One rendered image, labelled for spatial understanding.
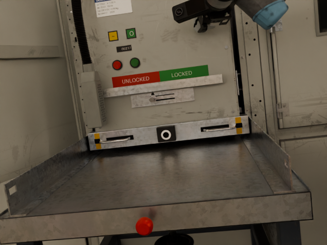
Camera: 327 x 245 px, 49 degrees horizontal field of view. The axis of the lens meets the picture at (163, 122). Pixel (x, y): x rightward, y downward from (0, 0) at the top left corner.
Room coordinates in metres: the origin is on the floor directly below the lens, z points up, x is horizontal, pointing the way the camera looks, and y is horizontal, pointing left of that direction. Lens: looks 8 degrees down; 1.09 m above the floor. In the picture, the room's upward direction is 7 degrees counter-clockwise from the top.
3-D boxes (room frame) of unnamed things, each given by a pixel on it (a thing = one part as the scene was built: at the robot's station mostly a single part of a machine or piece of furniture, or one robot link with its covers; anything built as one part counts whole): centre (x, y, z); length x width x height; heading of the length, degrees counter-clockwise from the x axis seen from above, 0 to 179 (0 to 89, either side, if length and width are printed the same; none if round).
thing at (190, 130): (1.22, -0.01, 0.90); 0.54 x 0.05 x 0.06; 83
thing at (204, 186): (1.01, 0.02, 0.82); 0.68 x 0.62 x 0.06; 173
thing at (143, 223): (0.65, 0.06, 0.82); 0.04 x 0.03 x 0.03; 173
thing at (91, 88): (1.16, 0.21, 1.04); 0.08 x 0.05 x 0.17; 173
